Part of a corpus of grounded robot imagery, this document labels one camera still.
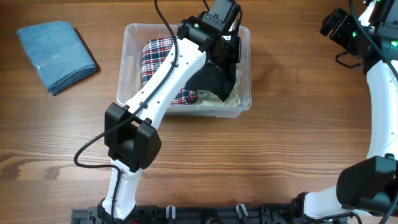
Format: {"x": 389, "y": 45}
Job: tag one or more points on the blue denim cloth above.
{"x": 57, "y": 53}

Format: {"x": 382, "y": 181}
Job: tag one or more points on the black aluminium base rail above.
{"x": 268, "y": 213}

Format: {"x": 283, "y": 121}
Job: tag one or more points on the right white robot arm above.
{"x": 368, "y": 187}

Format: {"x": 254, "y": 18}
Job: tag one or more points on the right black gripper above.
{"x": 331, "y": 22}

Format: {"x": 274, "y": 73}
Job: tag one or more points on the black cloth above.
{"x": 219, "y": 78}

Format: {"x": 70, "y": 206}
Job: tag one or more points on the clear plastic storage container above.
{"x": 136, "y": 35}

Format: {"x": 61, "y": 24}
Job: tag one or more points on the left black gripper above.
{"x": 236, "y": 56}

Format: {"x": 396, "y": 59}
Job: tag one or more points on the plaid cloth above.
{"x": 153, "y": 54}

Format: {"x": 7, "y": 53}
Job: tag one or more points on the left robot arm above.
{"x": 204, "y": 55}

